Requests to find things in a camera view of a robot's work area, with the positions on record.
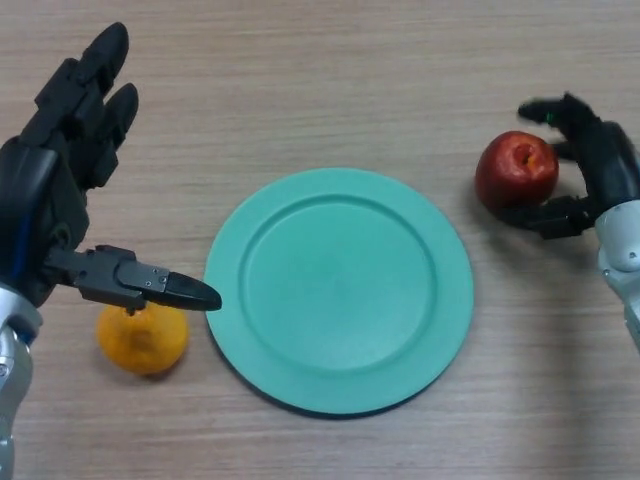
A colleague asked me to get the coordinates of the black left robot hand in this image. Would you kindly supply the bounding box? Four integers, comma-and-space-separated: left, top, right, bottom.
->
0, 22, 223, 312

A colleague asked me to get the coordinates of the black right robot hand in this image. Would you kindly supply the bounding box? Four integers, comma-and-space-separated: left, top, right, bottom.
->
502, 92, 640, 240

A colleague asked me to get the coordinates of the red apple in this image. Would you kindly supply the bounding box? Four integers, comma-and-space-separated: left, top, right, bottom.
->
474, 130, 560, 211

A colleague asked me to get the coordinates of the green round plate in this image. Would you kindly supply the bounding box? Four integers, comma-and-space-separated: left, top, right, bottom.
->
203, 167, 475, 417

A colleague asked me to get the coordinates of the orange pear-shaped fruit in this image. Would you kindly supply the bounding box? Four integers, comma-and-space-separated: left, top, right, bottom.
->
96, 304, 190, 376

